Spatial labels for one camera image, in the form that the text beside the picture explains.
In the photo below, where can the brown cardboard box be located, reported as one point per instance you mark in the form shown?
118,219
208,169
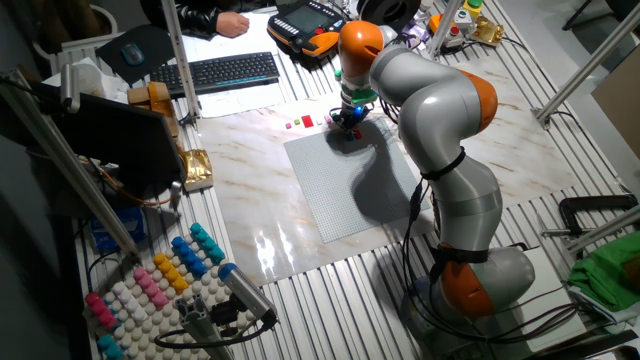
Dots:
620,100

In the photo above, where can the person bare hand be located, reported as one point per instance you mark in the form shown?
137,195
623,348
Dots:
232,24

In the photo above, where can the long diagonal aluminium bar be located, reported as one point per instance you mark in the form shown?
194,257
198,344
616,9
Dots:
75,170

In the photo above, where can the black clamp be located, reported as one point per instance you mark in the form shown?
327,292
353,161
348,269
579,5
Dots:
595,201

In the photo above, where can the red flat Lego plate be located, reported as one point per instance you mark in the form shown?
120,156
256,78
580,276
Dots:
307,121

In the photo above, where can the black keyboard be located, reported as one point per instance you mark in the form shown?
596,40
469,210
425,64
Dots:
220,70

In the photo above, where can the large black round spool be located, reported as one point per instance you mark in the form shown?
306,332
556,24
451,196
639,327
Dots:
390,12

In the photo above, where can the white foam block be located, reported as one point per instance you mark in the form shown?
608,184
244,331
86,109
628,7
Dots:
130,303

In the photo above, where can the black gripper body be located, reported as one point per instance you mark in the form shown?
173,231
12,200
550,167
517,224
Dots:
350,115

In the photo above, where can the white box red button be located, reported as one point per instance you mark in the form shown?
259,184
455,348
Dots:
454,36

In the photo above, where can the black orange teach pendant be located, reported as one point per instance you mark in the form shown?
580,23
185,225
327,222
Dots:
305,22

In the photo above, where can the red Lego brick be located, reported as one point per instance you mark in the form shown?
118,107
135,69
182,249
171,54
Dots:
358,134

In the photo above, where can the black monitor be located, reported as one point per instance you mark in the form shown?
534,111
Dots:
115,140

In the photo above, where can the yellow foam block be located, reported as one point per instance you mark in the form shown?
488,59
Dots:
171,273

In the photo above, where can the short aluminium extrusion piece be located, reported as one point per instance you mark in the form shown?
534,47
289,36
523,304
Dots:
202,327

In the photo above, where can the grey Lego baseplate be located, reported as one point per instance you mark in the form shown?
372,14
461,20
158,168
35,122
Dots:
340,195

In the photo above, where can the white printed paper sheet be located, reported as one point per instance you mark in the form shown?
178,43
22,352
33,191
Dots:
240,102

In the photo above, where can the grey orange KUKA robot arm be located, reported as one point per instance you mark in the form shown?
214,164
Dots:
440,110

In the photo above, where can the yellow green emergency stop button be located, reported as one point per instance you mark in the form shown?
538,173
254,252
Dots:
472,7

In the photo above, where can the white printed booklet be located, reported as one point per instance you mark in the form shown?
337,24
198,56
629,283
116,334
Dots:
250,45

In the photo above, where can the pink foam block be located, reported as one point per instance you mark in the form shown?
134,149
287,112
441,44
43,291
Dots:
151,288

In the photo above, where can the white chair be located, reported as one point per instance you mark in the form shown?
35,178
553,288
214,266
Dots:
107,17

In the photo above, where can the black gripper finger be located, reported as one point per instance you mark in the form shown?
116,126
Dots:
344,127
353,128

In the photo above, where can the aluminium frame post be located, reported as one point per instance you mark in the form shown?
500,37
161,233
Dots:
180,60
585,67
445,25

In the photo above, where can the black jacket sleeve forearm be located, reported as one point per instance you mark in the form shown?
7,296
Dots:
195,15

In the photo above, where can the blue packet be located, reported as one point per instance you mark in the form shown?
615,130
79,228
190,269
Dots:
117,230

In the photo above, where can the dark computer mouse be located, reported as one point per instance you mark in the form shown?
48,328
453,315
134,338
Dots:
133,54

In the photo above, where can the white plastic bag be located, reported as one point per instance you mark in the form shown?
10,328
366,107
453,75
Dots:
95,80

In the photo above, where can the gold foil wrapped object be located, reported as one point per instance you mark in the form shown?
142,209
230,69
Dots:
487,31

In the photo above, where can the gold foil bag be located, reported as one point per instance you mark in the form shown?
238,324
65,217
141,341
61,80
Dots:
196,170

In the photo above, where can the green cloth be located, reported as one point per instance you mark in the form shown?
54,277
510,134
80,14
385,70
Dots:
605,272

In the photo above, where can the grey camera blue cap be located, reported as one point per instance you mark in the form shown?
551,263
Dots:
245,290

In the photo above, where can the purple foil packet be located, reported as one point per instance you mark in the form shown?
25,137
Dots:
414,32

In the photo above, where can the white studded foam board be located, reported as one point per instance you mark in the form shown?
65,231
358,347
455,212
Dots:
210,290

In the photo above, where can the blue foam block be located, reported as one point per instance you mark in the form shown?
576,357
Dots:
189,257

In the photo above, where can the magenta foam block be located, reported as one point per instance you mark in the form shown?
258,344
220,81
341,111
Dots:
102,311

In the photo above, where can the black mouse pad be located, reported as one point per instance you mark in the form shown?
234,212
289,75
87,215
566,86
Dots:
150,45

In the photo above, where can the marble pattern table mat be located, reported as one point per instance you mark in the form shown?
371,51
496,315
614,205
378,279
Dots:
250,200

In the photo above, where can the short teal foam block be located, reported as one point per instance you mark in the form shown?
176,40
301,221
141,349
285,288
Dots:
110,347

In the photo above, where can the long teal foam block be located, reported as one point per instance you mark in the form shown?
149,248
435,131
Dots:
207,243

